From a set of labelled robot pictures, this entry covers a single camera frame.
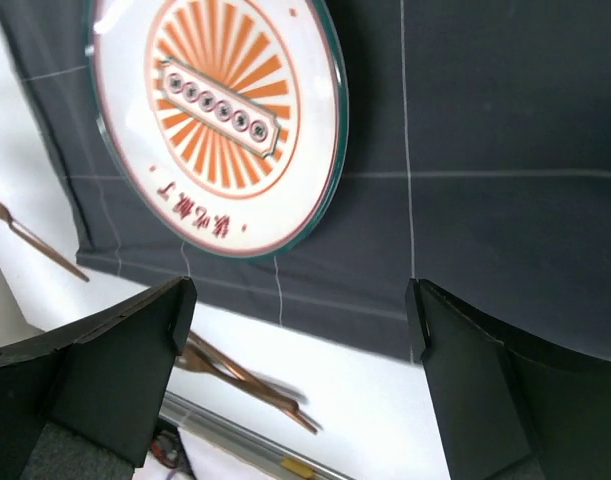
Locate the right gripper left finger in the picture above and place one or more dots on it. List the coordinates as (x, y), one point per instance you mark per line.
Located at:
(101, 378)

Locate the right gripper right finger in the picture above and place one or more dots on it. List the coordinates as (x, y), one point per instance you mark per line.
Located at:
(508, 404)

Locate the copper fork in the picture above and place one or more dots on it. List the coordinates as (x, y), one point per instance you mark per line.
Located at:
(38, 244)

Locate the dark grey checked cloth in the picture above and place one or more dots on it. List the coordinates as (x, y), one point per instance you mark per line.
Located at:
(479, 159)

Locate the patterned glass plate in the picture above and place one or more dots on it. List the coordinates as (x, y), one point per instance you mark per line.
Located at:
(229, 118)

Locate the dark wooden spoon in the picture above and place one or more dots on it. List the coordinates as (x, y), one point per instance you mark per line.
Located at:
(194, 360)

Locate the copper knife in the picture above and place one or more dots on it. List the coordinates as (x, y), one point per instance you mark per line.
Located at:
(284, 404)

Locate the front aluminium rail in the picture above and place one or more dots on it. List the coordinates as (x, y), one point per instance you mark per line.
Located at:
(268, 456)

